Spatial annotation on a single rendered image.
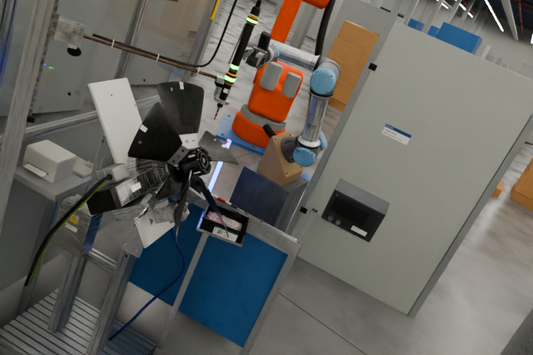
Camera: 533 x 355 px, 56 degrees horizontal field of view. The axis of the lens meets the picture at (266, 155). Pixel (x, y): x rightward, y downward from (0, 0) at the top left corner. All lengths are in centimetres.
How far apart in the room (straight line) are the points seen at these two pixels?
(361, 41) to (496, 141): 647
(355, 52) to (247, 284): 770
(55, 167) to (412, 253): 275
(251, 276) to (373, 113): 165
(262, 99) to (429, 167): 269
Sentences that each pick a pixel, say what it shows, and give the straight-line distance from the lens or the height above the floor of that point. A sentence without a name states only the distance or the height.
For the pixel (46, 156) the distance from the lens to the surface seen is 229.
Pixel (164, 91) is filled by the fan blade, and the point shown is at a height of 140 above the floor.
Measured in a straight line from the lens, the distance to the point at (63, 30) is 193.
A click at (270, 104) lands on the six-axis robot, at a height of 56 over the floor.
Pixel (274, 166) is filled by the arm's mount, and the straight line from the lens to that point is 270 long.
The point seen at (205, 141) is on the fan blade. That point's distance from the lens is 232.
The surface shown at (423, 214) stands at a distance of 393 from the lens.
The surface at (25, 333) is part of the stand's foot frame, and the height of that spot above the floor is 8.
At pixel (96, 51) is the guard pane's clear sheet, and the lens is 254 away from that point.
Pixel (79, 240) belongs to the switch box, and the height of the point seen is 70.
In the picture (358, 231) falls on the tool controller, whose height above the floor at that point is 108.
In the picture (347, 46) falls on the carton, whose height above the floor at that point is 117.
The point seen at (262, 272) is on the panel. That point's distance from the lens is 267.
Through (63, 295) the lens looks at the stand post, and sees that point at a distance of 261.
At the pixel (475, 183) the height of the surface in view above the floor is 120.
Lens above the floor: 203
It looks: 20 degrees down
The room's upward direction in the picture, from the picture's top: 23 degrees clockwise
